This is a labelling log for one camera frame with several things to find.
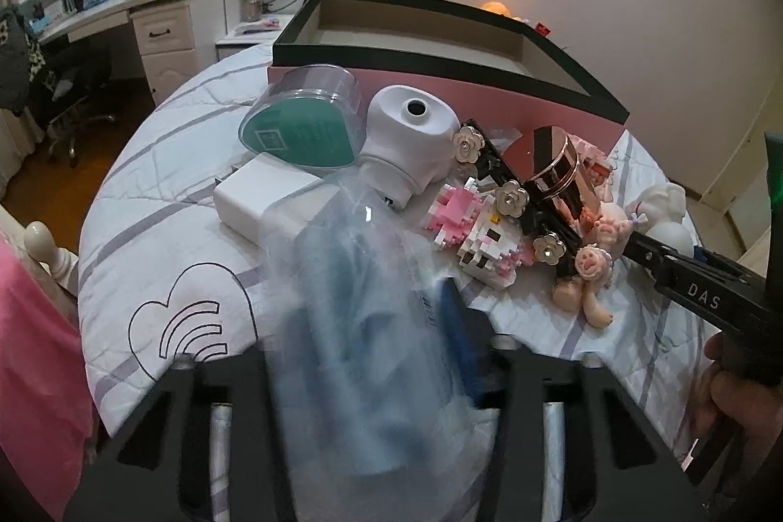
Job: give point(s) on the rose gold cylinder jar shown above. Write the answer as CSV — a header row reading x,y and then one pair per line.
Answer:
x,y
548,165

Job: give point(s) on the round teal lidded container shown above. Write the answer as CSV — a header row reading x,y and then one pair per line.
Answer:
x,y
312,117

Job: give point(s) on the low black white cabinet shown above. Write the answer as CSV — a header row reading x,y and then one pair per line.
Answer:
x,y
264,32

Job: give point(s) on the person's right hand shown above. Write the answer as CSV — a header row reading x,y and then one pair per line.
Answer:
x,y
755,408

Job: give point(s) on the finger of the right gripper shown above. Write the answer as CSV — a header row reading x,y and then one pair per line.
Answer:
x,y
653,255
724,265

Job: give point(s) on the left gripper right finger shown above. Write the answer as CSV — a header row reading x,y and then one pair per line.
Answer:
x,y
570,444

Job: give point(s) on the dark jacket on chair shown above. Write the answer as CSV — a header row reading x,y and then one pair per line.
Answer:
x,y
22,65

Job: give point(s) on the white power adapter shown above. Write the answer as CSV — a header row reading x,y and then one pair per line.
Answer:
x,y
242,199

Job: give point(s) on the black office chair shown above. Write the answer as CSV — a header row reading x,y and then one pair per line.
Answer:
x,y
62,99

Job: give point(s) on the pink pig figurine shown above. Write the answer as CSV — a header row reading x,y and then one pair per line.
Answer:
x,y
594,261

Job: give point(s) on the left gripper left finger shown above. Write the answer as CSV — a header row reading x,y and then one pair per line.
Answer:
x,y
156,466

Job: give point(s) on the white desk with drawers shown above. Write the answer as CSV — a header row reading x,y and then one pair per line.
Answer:
x,y
175,39

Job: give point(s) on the clear bag of masks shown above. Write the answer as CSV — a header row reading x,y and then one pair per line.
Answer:
x,y
375,420

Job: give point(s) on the pink white block figure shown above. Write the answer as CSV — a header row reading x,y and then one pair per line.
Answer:
x,y
490,247

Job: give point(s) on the white doll head figure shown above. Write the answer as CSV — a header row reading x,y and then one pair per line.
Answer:
x,y
659,212

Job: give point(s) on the orange octopus plush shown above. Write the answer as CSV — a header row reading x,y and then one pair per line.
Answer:
x,y
498,8

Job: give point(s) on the black flower hair clip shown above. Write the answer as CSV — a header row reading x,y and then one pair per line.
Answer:
x,y
555,239

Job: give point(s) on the pink cushion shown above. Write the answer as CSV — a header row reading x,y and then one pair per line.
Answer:
x,y
47,414

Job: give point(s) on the pink black storage box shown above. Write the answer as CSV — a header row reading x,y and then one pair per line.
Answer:
x,y
494,69

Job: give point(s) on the white striped tablecloth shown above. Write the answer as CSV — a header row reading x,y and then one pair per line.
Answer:
x,y
162,277

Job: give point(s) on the white ceramic holder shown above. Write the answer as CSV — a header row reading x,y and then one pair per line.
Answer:
x,y
409,142

